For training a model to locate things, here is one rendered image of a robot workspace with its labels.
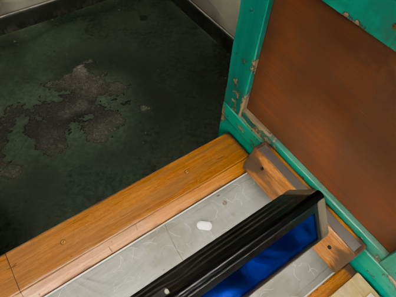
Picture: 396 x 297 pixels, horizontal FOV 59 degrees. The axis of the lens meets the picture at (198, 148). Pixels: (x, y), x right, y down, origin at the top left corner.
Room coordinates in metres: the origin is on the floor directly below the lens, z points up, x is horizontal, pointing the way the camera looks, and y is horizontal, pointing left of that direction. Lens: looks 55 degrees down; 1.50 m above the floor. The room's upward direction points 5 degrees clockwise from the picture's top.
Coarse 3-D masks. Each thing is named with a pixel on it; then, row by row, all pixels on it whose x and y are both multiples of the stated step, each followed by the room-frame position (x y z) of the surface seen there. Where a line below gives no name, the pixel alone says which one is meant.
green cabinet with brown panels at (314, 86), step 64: (256, 0) 0.57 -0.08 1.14; (320, 0) 0.49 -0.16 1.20; (384, 0) 0.41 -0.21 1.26; (256, 64) 0.56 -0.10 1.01; (320, 64) 0.46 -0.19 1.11; (384, 64) 0.39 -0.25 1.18; (256, 128) 0.51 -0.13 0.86; (320, 128) 0.42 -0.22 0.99; (384, 128) 0.35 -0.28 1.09; (384, 192) 0.30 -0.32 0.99; (384, 256) 0.23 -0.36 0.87
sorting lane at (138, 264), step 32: (224, 192) 0.40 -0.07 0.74; (256, 192) 0.41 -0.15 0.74; (192, 224) 0.31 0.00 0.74; (224, 224) 0.32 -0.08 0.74; (128, 256) 0.22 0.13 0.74; (160, 256) 0.23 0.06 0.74; (64, 288) 0.15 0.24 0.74; (96, 288) 0.15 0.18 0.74; (128, 288) 0.16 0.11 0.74; (288, 288) 0.19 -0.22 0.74
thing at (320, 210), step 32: (288, 192) 0.24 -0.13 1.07; (320, 192) 0.22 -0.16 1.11; (256, 224) 0.17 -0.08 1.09; (288, 224) 0.17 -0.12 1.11; (320, 224) 0.19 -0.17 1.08; (192, 256) 0.14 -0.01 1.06; (224, 256) 0.12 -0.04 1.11; (256, 256) 0.13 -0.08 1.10; (288, 256) 0.15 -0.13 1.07; (160, 288) 0.09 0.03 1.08; (192, 288) 0.09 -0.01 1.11; (224, 288) 0.10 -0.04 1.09; (256, 288) 0.11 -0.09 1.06
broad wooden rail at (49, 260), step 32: (192, 160) 0.47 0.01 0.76; (224, 160) 0.48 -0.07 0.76; (128, 192) 0.36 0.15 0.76; (160, 192) 0.37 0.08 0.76; (192, 192) 0.38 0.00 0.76; (64, 224) 0.27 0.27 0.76; (96, 224) 0.28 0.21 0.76; (128, 224) 0.29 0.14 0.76; (160, 224) 0.30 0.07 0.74; (0, 256) 0.19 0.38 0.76; (32, 256) 0.20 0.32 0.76; (64, 256) 0.20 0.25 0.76; (96, 256) 0.21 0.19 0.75; (0, 288) 0.13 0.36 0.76; (32, 288) 0.14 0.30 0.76
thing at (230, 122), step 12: (228, 108) 0.59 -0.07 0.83; (228, 120) 0.58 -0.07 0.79; (240, 120) 0.55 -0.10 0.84; (240, 132) 0.54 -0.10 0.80; (252, 132) 0.52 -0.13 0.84; (240, 144) 0.54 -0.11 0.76; (252, 144) 0.51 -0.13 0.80; (360, 264) 0.24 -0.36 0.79; (372, 264) 0.23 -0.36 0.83; (372, 276) 0.21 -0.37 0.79; (384, 276) 0.21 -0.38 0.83; (384, 288) 0.19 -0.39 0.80
